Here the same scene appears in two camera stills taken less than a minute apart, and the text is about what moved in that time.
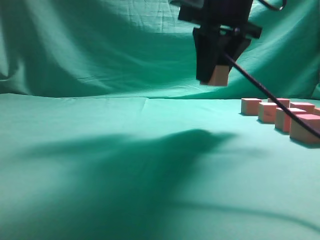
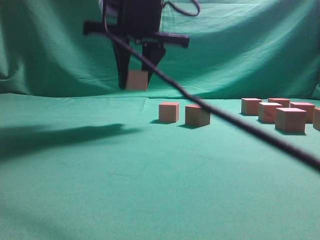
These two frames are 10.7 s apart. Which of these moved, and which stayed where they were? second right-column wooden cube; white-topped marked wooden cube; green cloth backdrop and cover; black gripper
Moved: black gripper
Stayed: second right-column wooden cube; green cloth backdrop and cover; white-topped marked wooden cube
